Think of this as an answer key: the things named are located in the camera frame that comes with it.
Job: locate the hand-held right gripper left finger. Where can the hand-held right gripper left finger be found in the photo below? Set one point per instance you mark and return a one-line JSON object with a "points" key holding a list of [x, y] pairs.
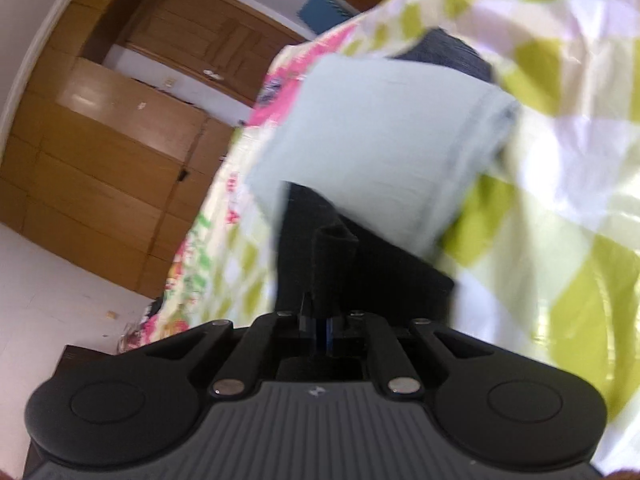
{"points": [[260, 345]]}

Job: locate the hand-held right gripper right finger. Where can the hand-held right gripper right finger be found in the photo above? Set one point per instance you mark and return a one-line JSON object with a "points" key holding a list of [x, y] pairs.
{"points": [[385, 350]]}

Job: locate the black pants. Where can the black pants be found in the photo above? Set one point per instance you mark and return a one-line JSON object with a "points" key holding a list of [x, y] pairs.
{"points": [[300, 240]]}

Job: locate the dark brown headboard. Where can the dark brown headboard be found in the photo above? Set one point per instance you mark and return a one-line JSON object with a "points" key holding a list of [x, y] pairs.
{"points": [[75, 360]]}

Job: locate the pale folded cloth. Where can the pale folded cloth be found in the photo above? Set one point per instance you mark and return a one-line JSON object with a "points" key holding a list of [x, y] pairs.
{"points": [[380, 140]]}

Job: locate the wooden wardrobe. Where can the wooden wardrobe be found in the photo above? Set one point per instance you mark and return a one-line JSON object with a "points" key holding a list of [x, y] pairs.
{"points": [[100, 160]]}

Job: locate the cartoon printed blanket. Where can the cartoon printed blanket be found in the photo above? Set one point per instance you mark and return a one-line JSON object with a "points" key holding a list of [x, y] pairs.
{"points": [[280, 95]]}

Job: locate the yellow-green checked bed sheet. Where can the yellow-green checked bed sheet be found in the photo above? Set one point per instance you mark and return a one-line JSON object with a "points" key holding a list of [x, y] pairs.
{"points": [[575, 160]]}

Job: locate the dark grey folded cloth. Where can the dark grey folded cloth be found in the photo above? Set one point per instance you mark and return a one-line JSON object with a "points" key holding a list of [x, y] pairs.
{"points": [[450, 52]]}

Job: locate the wooden door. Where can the wooden door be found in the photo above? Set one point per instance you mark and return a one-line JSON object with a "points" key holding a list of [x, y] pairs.
{"points": [[210, 25]]}

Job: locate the blue foam mat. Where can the blue foam mat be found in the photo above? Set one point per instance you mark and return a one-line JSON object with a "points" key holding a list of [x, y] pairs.
{"points": [[322, 12]]}

